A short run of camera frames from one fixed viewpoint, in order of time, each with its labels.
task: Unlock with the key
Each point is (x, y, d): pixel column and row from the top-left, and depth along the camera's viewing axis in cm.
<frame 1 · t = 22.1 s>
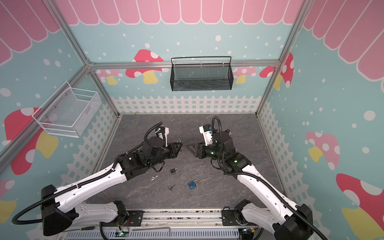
left hand: (180, 147, 72), fingers closed
right hand: (188, 146, 70), fingers open
blue padlock: (193, 184, 87), on the table
small silver key: (153, 178, 89), on the table

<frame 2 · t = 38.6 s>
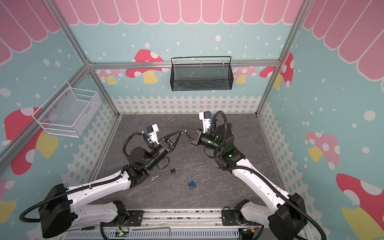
left hand: (183, 135, 64), fingers closed
right hand: (180, 131, 63), fingers closed
the named things where they were.

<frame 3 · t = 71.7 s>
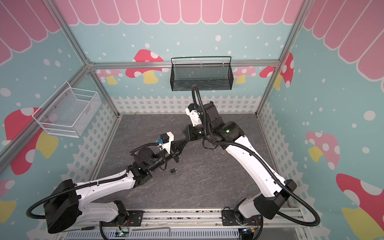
left hand: (187, 143, 69), fingers closed
right hand: (182, 131, 66), fingers closed
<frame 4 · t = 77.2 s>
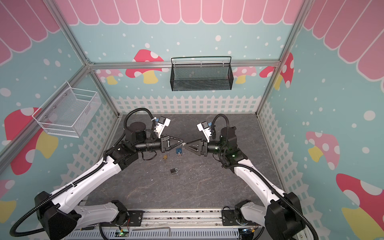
left hand: (181, 145, 65), fingers closed
right hand: (186, 147, 66), fingers open
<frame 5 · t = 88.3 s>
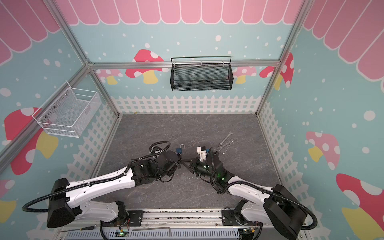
left hand: (182, 160, 75), fingers open
right hand: (178, 161, 73), fingers closed
